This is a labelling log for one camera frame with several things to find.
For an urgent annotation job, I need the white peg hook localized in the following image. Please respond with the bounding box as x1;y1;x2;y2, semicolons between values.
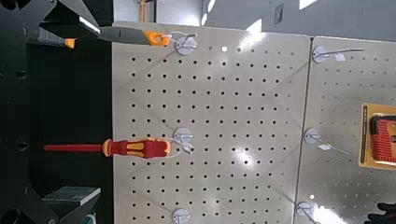
171;207;192;224
312;46;364;64
172;126;196;156
295;201;321;224
304;128;349;157
169;31;199;57

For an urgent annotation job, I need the red black tool on card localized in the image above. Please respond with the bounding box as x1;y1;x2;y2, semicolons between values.
358;102;396;172

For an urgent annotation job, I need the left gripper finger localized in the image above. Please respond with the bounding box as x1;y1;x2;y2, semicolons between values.
38;0;101;40
40;186;102;224

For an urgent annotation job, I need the white pegboard panel with package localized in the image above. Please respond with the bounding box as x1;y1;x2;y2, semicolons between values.
292;35;396;224

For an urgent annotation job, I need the grey scraper with orange guard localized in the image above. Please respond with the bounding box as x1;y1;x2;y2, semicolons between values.
27;26;172;50

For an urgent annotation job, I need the red yellow screwdriver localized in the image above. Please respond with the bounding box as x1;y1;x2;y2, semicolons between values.
43;137;173;161

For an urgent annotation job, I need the white metal pegboard panel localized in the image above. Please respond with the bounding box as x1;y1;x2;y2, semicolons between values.
111;21;312;224

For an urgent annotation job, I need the black backboard panel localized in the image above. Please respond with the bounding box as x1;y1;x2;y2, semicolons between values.
26;40;114;224

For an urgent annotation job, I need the grey floor outlet plate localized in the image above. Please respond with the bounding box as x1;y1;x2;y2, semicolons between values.
273;3;285;26

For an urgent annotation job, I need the black hanging item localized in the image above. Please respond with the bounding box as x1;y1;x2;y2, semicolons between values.
363;201;396;224

